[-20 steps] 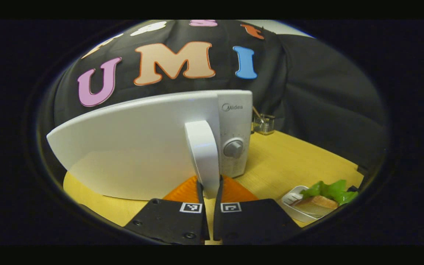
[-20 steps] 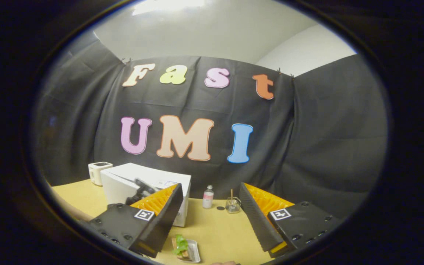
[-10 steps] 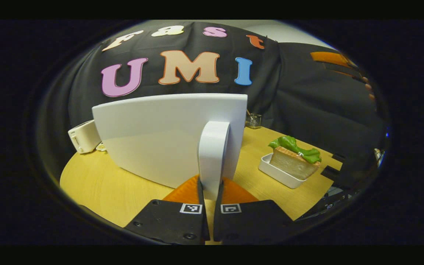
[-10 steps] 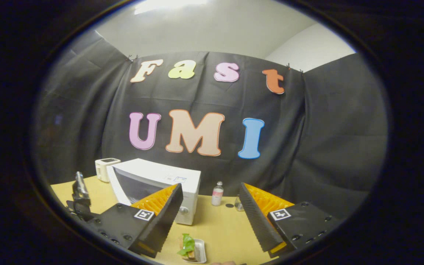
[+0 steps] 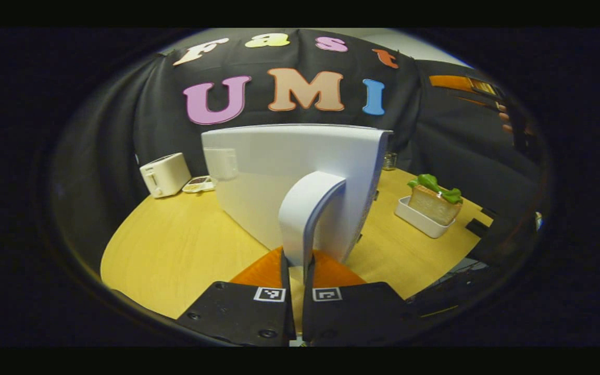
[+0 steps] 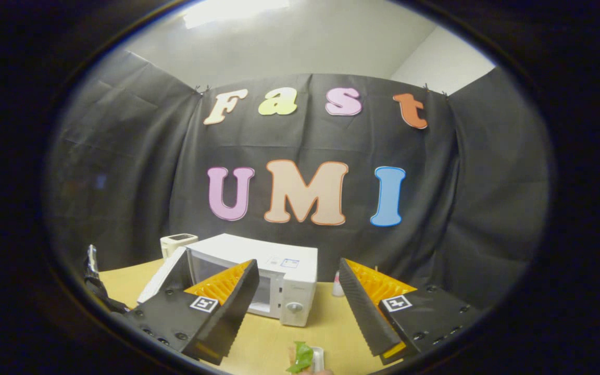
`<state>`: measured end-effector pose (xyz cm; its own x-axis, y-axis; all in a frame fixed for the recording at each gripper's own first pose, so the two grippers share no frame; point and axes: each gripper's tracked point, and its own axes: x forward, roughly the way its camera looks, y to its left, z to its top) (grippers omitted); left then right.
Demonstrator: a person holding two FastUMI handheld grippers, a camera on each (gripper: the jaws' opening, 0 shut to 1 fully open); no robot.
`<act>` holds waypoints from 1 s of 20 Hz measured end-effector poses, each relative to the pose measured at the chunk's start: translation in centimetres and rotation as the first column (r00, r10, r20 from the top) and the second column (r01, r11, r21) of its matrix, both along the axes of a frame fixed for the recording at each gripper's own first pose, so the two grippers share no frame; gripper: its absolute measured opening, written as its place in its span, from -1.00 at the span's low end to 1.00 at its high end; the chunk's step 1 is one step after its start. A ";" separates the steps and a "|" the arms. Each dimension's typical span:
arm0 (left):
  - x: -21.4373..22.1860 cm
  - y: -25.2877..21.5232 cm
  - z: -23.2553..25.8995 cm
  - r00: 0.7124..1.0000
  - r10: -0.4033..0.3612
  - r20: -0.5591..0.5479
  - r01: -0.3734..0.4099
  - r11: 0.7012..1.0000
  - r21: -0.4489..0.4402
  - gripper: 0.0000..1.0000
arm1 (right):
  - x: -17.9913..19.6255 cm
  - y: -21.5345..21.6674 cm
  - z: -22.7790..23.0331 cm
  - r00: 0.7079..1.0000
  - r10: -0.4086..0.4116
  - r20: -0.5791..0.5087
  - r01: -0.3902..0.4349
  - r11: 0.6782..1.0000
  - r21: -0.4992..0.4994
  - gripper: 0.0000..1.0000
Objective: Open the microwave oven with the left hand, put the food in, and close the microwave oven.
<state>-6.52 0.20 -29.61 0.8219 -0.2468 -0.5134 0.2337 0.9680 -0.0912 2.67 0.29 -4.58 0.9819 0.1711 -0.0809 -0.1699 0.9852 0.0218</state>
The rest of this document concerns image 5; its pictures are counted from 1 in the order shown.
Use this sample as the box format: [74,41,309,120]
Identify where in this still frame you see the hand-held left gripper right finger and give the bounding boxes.
[303,249,420,347]

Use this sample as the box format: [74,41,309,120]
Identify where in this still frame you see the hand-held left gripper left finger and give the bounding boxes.
[177,246,296,347]

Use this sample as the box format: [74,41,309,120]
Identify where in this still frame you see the toast sandwich with lettuce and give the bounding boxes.
[407,174,464,227]

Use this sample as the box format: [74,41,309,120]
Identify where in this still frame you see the white microwave oven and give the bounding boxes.
[201,123,394,269]

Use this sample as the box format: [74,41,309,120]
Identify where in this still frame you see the white rectangular tray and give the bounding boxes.
[394,196,457,239]

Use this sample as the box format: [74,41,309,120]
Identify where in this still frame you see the white divided snack dish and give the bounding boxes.
[182,176,217,194]

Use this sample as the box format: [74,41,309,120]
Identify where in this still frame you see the white toaster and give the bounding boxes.
[140,153,192,199]

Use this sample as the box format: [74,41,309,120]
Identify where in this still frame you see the black backdrop cloth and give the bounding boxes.
[53,29,545,271]

